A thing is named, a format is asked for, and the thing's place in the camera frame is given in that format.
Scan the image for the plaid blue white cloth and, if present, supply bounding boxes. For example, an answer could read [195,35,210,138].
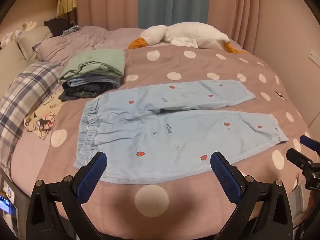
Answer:
[0,61,66,173]

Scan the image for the pink polka dot blanket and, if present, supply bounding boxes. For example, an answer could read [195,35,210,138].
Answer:
[10,44,318,234]

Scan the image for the green folded garment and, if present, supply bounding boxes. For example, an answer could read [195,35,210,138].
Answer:
[58,49,125,83]

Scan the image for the cartoon printed cloth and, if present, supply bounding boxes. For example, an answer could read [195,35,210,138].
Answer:
[24,90,66,140]

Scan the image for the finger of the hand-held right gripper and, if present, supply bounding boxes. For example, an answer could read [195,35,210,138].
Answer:
[300,135,320,153]
[286,148,320,178]

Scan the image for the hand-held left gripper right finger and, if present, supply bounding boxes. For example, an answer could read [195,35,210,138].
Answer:
[210,151,293,240]

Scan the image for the beige pillow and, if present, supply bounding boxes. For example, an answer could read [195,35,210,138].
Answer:
[16,26,54,63]

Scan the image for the blue folded jeans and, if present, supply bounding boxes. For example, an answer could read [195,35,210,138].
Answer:
[66,76,123,88]

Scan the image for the pink curtain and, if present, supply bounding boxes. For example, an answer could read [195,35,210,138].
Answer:
[76,0,139,30]
[207,0,263,53]

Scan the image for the lilac duvet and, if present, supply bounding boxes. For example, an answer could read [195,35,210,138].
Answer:
[37,25,160,67]

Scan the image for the black clothing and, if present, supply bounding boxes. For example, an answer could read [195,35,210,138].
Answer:
[44,18,73,37]

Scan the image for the light blue strawberry pants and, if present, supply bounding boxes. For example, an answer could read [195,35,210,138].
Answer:
[73,79,289,185]

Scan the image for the person's right forearm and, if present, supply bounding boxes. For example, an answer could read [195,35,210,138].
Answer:
[299,190,320,230]

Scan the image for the device with blue lights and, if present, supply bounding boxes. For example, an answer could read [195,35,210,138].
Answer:
[0,182,19,230]

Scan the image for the white goose plush toy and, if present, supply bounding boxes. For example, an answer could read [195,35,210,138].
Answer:
[129,22,248,54]

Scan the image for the blue curtain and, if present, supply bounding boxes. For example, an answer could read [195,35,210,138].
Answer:
[138,0,209,29]

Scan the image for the dark folded jeans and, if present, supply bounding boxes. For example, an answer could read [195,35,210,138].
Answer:
[59,82,118,102]

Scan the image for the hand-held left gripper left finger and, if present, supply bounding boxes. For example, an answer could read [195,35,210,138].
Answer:
[26,151,108,240]

